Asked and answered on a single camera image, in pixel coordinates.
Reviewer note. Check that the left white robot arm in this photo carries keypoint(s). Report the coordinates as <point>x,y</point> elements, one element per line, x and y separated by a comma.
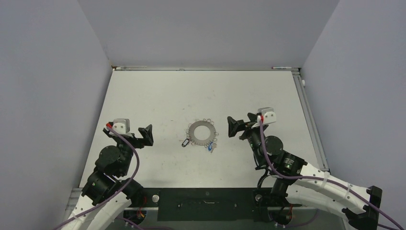
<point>111,187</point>

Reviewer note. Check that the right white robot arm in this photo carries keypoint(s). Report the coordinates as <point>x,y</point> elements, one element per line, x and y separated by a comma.
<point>298,182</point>

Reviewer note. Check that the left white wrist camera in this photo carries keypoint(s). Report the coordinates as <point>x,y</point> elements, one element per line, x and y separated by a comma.
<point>120,126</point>

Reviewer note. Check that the silver perforated ring disc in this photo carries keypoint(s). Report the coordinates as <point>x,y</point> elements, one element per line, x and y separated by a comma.
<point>201,132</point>

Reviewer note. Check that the blue headed key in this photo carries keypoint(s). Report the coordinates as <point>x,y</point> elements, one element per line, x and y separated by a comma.
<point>212,146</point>

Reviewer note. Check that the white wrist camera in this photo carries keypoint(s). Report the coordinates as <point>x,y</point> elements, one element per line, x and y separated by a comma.
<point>266,115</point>
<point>120,126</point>

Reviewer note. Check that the aluminium frame rail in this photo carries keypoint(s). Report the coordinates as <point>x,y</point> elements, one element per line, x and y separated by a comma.
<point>311,124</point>

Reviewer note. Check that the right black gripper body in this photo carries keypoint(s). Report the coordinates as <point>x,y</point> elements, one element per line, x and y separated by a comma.
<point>253,136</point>

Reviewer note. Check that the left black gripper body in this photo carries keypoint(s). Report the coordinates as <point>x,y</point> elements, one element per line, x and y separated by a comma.
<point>128,151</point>

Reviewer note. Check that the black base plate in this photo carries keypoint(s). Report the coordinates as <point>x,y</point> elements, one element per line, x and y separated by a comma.
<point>210,204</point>

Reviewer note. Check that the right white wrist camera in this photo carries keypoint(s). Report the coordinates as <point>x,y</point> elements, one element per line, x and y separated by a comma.
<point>266,115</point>

